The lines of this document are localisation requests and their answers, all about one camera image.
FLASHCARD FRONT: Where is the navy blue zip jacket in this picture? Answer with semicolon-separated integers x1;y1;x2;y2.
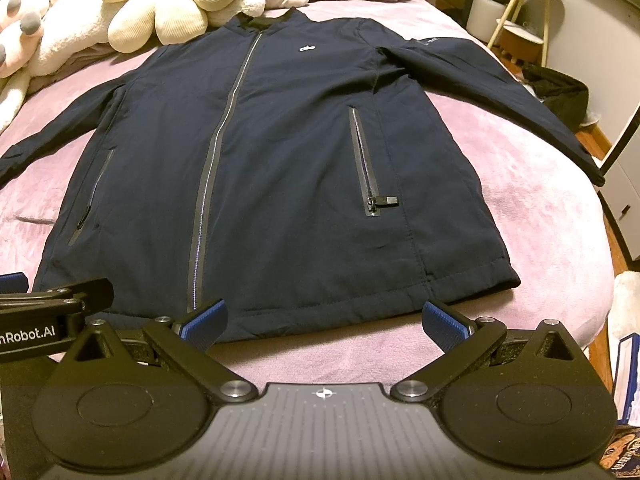
1;10;604;341

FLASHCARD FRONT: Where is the books stack beside bed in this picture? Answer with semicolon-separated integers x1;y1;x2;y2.
600;333;639;479

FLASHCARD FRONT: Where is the white pink plush toy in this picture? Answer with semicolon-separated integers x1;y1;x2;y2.
1;0;115;129

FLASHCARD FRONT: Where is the white round stool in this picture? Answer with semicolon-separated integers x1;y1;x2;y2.
466;0;506;44

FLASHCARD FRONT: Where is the black bag on floor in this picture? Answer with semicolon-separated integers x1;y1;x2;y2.
522;63;589;132

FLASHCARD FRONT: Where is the white drawer cabinet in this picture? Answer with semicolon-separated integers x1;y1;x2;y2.
600;110;640;261

